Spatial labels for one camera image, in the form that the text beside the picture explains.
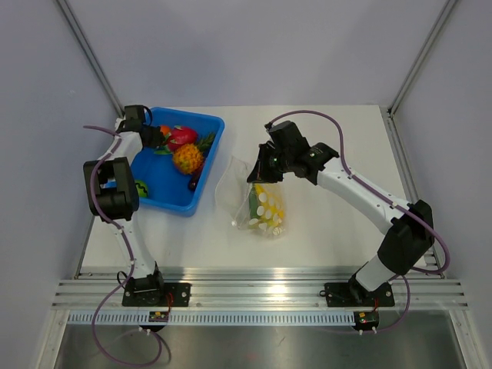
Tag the yellow toy banana bunch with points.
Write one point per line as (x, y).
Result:
(271, 220)

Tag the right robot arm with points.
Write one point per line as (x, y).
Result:
(406, 227)

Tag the blue plastic bin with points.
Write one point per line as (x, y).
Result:
(168, 188)

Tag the white slotted cable duct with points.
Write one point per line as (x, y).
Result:
(216, 318)

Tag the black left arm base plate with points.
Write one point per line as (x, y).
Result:
(169, 294)

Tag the green toy pepper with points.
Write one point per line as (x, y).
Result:
(253, 202)

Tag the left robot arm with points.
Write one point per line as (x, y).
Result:
(113, 197)

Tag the aluminium mounting rail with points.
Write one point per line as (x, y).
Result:
(261, 289)

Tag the green toy watermelon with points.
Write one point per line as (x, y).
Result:
(142, 189)

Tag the toy orange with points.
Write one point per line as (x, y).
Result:
(165, 131)

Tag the pink toy dragon fruit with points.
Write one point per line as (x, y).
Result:
(180, 135)

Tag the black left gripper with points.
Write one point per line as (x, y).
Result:
(157, 137)

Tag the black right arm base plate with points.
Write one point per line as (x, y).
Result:
(338, 294)

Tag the orange toy pineapple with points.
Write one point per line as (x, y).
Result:
(190, 157)

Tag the clear dotted zip top bag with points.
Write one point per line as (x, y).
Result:
(231, 194)

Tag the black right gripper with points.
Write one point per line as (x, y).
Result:
(261, 174)

